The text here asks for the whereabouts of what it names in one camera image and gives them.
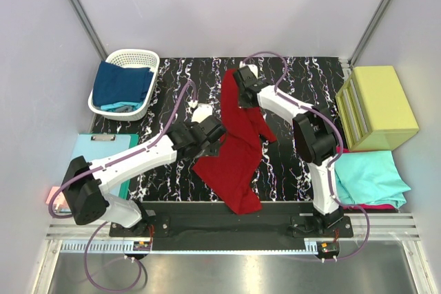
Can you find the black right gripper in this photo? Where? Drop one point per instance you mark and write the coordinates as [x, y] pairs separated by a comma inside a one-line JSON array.
[[243, 104]]

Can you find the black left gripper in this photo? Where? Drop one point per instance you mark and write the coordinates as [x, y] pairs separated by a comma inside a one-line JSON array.
[[213, 129]]

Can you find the red t-shirt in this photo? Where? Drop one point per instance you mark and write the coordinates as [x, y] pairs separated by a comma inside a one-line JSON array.
[[231, 172]]

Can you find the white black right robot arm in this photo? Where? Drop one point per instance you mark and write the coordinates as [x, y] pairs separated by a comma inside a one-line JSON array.
[[315, 138]]

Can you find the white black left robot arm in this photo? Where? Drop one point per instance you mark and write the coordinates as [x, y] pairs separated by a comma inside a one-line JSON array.
[[87, 186]]

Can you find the light blue t-shirt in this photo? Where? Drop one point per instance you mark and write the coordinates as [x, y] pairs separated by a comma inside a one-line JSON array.
[[121, 107]]

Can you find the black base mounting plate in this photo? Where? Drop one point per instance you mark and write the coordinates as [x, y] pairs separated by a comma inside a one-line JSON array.
[[211, 227]]

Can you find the navy blue t-shirt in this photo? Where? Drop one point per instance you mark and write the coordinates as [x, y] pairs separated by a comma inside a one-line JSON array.
[[114, 84]]

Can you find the green clipboard with paper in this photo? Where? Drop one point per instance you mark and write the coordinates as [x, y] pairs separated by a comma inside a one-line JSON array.
[[98, 146]]

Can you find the yellow drawer box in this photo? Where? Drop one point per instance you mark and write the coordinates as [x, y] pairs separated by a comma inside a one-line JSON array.
[[374, 110]]

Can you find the pink sponge block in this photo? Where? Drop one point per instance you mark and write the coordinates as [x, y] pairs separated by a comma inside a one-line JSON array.
[[60, 204]]

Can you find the folded turquoise t-shirt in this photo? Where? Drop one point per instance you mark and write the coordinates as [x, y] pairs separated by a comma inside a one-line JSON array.
[[369, 178]]

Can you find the folded magenta t-shirt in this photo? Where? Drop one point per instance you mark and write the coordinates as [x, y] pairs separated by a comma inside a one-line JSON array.
[[386, 207]]

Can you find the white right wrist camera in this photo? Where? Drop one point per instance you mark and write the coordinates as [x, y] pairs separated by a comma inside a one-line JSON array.
[[253, 68]]

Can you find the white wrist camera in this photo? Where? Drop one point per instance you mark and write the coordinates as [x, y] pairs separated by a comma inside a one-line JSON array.
[[200, 111], [253, 68]]

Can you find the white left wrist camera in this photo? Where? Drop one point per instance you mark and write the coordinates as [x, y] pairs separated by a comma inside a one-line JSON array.
[[200, 111]]

